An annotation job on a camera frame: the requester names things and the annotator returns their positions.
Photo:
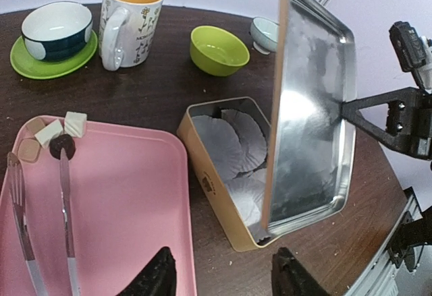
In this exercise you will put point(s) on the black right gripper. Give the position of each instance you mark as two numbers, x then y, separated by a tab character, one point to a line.
408	124

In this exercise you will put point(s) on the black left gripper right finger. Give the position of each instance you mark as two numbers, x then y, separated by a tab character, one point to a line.
289	277

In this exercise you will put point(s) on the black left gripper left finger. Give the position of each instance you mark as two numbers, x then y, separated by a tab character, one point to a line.
157	278

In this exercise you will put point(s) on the bear print tin lid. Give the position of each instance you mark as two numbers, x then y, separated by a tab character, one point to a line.
311	147

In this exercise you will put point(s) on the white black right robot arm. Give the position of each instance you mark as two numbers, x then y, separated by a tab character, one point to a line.
416	233

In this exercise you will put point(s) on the dark heart chocolate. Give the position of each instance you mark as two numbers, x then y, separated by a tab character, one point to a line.
62	142

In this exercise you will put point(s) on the white ridged chocolate square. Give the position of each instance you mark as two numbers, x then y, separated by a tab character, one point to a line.
75	124

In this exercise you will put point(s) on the white chocolate bar piece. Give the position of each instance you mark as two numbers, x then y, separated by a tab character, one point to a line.
49	132

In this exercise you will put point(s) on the light brown chocolate square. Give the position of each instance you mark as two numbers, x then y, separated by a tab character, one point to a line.
35	125

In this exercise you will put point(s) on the pink plastic tray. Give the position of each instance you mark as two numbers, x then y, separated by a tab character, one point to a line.
129	198

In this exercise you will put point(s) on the white paper cupcake liner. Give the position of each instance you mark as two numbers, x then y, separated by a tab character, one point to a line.
221	143
251	138
247	195

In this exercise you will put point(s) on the tan tin box base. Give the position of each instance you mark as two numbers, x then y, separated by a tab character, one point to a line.
235	230

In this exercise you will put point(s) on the light blue patterned bowl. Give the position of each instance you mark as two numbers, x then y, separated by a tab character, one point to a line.
264	33

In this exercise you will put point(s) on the lime green bowl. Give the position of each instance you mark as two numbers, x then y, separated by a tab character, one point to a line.
216	51

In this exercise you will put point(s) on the floral white mug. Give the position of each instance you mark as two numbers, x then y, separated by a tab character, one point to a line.
126	31

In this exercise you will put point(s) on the navy white dotted bowl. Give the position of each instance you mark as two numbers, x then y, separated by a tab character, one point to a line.
57	31

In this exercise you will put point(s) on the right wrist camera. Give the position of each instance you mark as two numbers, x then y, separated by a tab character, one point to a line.
413	53

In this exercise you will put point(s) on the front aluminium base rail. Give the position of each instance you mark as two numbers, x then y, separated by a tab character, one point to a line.
379	277

